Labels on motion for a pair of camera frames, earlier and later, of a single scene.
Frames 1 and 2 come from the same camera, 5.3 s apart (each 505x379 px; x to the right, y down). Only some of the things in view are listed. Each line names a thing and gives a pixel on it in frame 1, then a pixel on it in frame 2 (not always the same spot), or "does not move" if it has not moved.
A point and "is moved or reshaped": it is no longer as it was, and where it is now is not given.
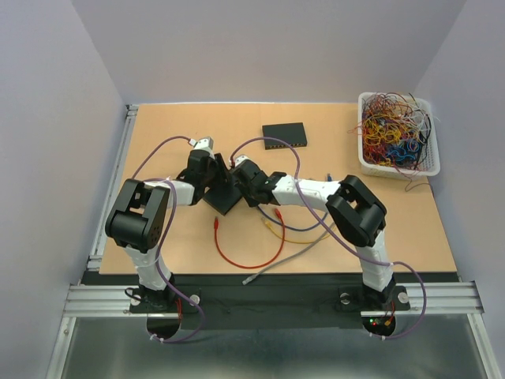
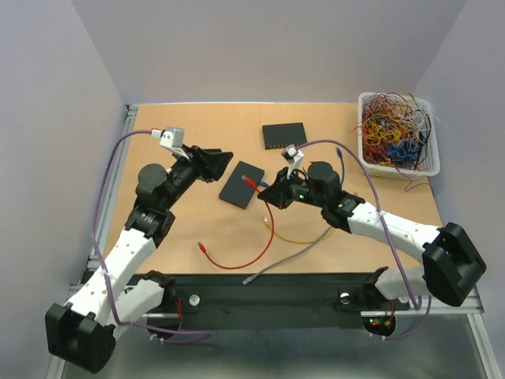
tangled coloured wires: x=394 y=133 does not move
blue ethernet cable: x=329 y=178 → x=340 y=155
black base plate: x=278 y=301 does not move
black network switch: x=224 y=197 is moved or reshaped
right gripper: x=252 y=200 → x=278 y=194
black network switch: x=293 y=133 does not move
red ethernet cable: x=216 y=227 → x=249 y=182
